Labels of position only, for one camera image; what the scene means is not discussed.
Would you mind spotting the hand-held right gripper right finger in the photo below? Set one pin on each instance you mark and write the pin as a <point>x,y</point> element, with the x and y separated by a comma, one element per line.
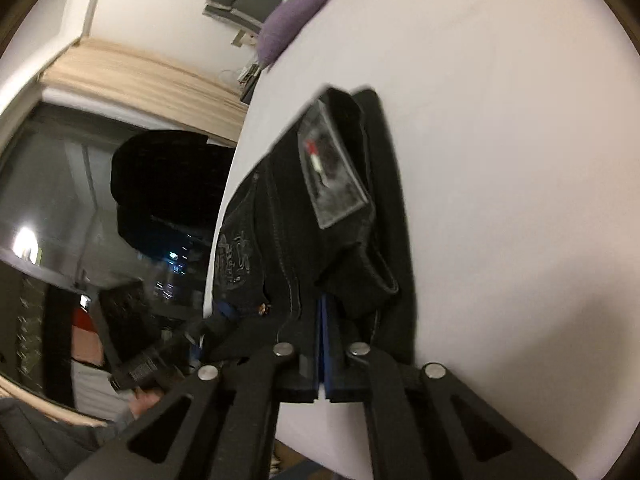
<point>345,375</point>

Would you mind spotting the grey nightstand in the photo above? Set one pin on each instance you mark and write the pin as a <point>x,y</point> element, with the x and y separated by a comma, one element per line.
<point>250,85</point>

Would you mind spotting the hanging black garment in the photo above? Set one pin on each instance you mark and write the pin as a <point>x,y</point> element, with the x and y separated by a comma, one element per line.
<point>170,185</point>

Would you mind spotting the purple pillow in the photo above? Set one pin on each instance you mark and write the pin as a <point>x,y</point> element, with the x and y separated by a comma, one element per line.
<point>290,25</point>

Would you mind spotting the large window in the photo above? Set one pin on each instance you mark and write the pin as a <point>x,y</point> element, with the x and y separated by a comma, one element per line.
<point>50,210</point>

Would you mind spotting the wall socket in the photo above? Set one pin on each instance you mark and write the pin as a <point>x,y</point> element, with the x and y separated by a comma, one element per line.
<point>243,39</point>

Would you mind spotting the black pants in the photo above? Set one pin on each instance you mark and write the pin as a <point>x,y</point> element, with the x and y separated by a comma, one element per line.
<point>280,220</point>

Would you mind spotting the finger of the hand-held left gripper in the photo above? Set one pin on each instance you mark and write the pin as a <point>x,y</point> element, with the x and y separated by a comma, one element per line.
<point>220,322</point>

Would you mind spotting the cream curtain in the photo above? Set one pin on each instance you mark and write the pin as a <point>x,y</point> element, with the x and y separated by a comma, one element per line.
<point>140,85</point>

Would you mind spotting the person's left hand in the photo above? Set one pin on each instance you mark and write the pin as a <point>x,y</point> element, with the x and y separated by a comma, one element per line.
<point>145,402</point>

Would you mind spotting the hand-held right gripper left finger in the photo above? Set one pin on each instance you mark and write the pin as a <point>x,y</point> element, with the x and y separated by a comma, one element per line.
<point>305,380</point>

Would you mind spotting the bed with white sheet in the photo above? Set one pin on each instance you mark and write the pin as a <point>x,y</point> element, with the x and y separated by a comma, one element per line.
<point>500,160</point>

